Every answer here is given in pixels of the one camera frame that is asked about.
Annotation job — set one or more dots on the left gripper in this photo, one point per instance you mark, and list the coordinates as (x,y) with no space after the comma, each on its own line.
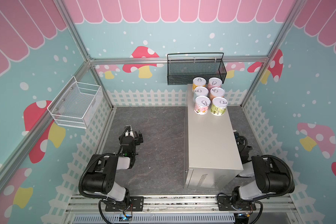
(139,139)

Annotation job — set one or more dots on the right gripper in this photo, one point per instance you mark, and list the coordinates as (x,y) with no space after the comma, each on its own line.
(239,140)

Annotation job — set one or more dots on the green label can front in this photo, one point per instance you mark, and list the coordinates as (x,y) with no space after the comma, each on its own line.
(218,106)

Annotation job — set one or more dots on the beige label can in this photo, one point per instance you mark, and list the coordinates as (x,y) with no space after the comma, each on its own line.
(202,104)

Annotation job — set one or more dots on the orange label can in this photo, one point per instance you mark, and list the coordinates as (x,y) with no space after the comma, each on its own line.
(216,92)

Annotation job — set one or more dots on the white lid can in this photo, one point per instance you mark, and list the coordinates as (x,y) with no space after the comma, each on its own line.
(200,91)

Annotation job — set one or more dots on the pink label can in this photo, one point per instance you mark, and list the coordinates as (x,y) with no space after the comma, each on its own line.
(214,82)

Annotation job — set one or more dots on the yellow label can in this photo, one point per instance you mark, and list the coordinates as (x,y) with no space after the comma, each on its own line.
(198,82)

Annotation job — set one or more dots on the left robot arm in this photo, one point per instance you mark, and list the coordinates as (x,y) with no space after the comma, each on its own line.
(98,179)

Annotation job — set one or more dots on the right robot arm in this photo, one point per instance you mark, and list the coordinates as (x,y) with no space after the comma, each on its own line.
(273,178)

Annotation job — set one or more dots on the beige metal cabinet counter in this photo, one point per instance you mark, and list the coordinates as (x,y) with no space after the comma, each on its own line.
(211,155)

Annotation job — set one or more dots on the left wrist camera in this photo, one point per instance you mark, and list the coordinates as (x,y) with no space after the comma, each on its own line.
(128,131)

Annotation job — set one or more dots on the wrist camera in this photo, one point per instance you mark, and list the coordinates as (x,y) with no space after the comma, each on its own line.
(236,134)
(128,131)

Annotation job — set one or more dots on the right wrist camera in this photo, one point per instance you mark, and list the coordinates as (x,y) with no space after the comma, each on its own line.
(236,134)

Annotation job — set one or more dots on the white wire wall basket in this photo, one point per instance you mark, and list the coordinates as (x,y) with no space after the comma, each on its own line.
(76,104)

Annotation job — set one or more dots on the black mesh wall basket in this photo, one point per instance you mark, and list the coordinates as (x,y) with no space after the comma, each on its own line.
(184,67)

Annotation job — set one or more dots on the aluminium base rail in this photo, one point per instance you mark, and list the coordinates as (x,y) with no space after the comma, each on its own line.
(181,209)

